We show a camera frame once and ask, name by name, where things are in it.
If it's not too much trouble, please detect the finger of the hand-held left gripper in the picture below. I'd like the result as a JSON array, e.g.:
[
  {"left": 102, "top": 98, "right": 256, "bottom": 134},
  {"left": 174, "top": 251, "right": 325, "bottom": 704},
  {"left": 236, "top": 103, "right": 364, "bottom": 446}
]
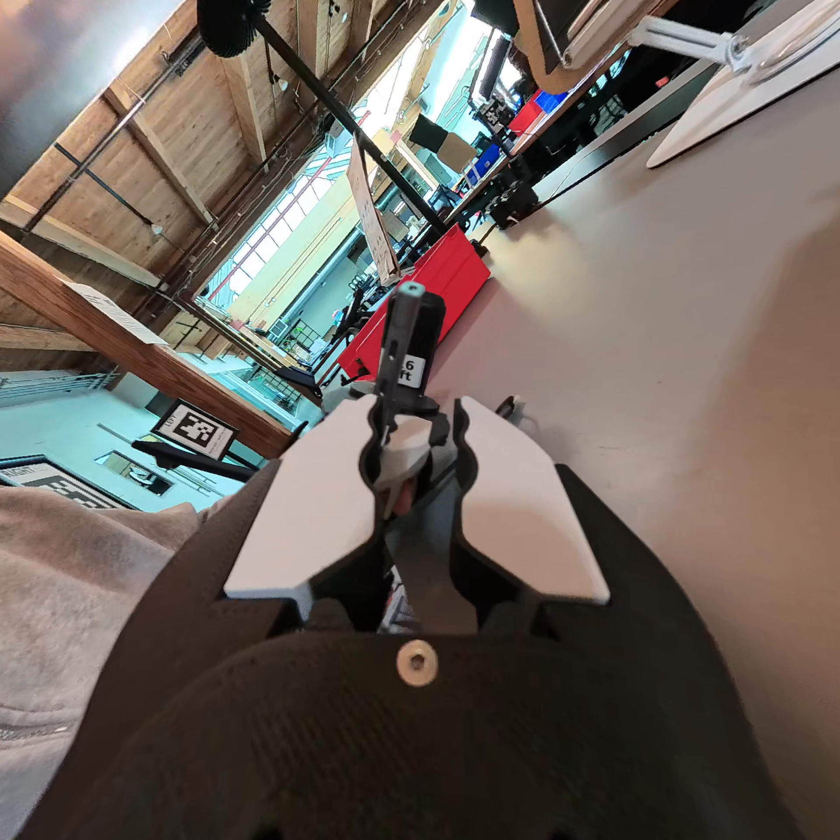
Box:
[
  {"left": 371, "top": 419, "right": 437, "bottom": 491},
  {"left": 422, "top": 438, "right": 459, "bottom": 484}
]

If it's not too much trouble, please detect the white paper sign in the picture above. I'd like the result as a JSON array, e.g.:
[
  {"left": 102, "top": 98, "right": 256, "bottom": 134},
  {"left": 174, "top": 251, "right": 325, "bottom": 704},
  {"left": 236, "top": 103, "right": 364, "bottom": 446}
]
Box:
[{"left": 66, "top": 282, "right": 169, "bottom": 347}]

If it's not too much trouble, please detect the person's left hand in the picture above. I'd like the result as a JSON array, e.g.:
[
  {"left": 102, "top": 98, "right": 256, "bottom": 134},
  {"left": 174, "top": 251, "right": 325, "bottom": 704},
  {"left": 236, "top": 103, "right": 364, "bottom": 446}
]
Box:
[{"left": 394, "top": 477, "right": 429, "bottom": 521}]

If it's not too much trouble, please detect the small framed marker sign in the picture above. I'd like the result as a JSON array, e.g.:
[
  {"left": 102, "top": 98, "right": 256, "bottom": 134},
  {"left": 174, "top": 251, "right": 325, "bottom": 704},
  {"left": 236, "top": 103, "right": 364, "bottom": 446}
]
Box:
[{"left": 151, "top": 398, "right": 238, "bottom": 460}]

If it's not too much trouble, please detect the hanging wooden board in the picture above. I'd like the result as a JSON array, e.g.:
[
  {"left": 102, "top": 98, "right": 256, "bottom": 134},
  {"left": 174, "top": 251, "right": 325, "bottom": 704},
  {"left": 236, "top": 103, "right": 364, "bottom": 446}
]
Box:
[{"left": 346, "top": 136, "right": 403, "bottom": 284}]

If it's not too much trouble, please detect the white monitor stand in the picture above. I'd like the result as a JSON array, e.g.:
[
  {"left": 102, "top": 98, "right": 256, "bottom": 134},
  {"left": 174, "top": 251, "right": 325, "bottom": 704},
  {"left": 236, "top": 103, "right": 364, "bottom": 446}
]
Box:
[{"left": 626, "top": 0, "right": 840, "bottom": 170}]

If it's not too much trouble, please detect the black pole stand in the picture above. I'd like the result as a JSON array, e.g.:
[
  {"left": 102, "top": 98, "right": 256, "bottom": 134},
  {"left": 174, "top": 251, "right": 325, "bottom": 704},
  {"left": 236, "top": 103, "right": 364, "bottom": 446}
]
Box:
[{"left": 196, "top": 0, "right": 450, "bottom": 234}]

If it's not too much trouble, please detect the person's left forearm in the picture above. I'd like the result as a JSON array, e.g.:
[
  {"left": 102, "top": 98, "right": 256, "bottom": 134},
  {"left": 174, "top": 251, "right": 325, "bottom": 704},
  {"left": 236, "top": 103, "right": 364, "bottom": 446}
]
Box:
[{"left": 0, "top": 484, "right": 263, "bottom": 840}]

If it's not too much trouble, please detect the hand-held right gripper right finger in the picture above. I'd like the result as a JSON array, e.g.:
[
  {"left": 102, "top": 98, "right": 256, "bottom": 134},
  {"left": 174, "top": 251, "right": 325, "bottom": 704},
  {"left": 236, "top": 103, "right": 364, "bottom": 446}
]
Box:
[{"left": 451, "top": 395, "right": 611, "bottom": 606}]

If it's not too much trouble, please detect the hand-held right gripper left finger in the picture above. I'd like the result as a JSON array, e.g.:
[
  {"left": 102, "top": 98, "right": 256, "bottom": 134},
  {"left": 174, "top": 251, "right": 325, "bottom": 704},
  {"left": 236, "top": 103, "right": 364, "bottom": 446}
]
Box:
[{"left": 223, "top": 395, "right": 385, "bottom": 627}]

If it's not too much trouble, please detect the grey desk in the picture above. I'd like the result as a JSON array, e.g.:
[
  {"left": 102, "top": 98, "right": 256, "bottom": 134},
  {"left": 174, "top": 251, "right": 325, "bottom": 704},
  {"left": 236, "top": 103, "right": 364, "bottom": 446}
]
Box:
[{"left": 387, "top": 0, "right": 840, "bottom": 840}]

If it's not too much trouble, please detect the large framed marker sign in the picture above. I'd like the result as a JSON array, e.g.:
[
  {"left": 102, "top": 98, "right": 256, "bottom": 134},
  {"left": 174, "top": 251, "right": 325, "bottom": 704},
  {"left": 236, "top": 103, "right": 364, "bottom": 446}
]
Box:
[{"left": 0, "top": 455, "right": 140, "bottom": 513}]

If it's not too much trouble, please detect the red plastic bin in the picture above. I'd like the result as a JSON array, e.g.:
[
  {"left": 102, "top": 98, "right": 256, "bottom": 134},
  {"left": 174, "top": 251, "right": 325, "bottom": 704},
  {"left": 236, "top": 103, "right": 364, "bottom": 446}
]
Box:
[{"left": 335, "top": 223, "right": 493, "bottom": 396}]

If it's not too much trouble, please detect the wooden beam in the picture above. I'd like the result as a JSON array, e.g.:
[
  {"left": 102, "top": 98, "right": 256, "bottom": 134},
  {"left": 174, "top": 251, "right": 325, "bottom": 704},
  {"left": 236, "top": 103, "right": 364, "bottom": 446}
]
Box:
[{"left": 0, "top": 230, "right": 293, "bottom": 460}]

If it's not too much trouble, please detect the dark grey marker pen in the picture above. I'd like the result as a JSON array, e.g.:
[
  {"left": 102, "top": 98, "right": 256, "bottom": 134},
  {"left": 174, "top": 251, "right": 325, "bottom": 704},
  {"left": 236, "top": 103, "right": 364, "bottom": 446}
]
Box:
[{"left": 375, "top": 283, "right": 424, "bottom": 454}]

